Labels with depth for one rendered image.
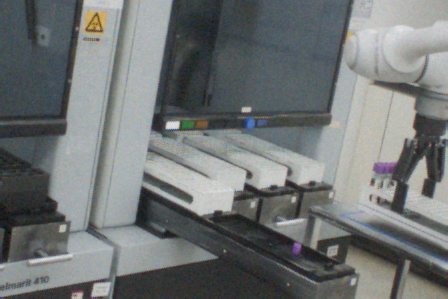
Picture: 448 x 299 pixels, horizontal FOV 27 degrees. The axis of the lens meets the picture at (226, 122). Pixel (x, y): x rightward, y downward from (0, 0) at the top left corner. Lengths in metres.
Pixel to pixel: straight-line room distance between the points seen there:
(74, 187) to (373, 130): 2.77
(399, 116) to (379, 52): 2.52
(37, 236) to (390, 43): 0.81
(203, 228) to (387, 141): 2.62
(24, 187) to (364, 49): 0.75
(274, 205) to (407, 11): 2.54
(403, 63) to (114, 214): 0.71
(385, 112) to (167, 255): 2.58
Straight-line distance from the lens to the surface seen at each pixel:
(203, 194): 2.00
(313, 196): 2.41
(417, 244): 2.13
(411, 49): 1.93
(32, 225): 1.83
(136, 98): 2.01
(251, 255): 1.89
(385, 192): 2.16
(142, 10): 1.97
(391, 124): 4.51
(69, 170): 1.95
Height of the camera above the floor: 1.42
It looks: 12 degrees down
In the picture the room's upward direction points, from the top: 11 degrees clockwise
